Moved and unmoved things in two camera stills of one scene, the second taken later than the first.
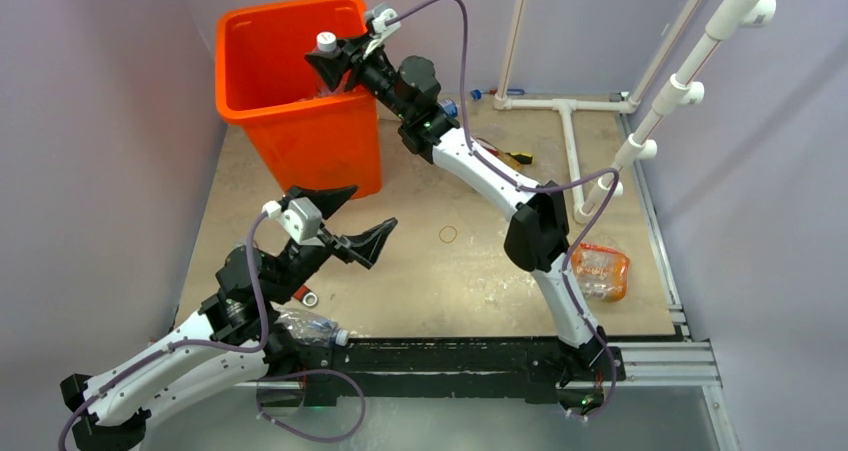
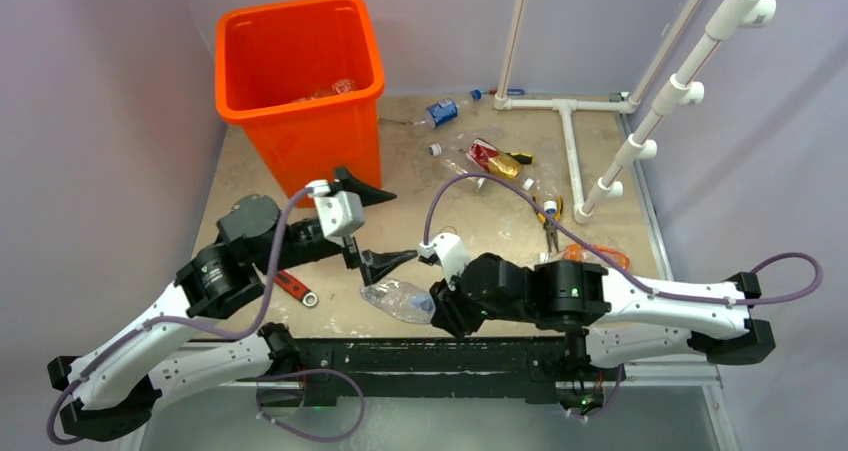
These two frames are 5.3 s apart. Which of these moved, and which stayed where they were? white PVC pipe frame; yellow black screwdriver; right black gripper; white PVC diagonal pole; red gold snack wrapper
Moved: right black gripper
Stayed: white PVC diagonal pole; white PVC pipe frame; red gold snack wrapper; yellow black screwdriver
